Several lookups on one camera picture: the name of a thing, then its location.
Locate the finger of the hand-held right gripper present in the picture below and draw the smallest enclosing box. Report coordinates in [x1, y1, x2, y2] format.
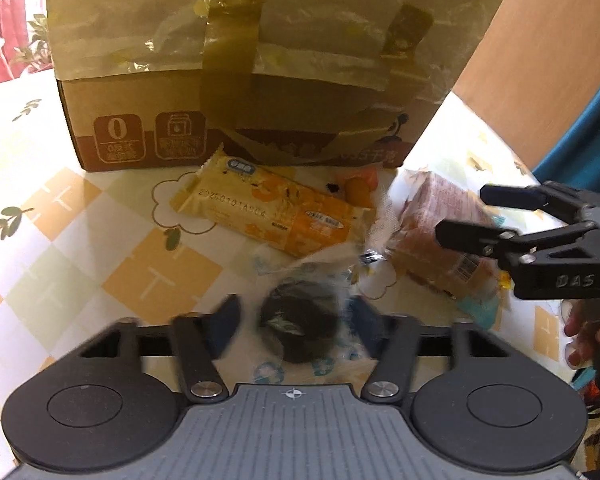
[480, 181, 594, 223]
[435, 219, 599, 262]

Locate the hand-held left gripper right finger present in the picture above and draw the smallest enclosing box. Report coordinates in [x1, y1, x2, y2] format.
[347, 296, 508, 405]

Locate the person's right hand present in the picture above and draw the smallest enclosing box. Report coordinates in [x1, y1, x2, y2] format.
[562, 304, 600, 368]

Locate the tan flat panel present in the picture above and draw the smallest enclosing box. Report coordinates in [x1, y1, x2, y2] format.
[451, 0, 600, 173]

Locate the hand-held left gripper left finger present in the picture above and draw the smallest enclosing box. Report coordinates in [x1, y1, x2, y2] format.
[77, 294, 243, 405]

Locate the person's teal clothing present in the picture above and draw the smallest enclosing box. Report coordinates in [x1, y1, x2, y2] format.
[535, 57, 600, 202]

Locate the dark cookie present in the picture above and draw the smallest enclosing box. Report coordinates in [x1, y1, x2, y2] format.
[250, 242, 381, 389]

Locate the teal yellow snack wrapper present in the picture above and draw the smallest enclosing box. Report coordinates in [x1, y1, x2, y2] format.
[452, 270, 514, 334]

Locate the paper-covered cardboard box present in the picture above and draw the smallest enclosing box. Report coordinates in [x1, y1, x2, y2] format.
[45, 0, 508, 173]

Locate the long yellow-orange snack packet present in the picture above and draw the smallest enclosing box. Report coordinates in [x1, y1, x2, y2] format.
[169, 144, 377, 261]

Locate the clear-wrapped brown cake packet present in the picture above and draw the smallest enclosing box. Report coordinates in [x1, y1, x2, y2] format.
[365, 169, 503, 304]

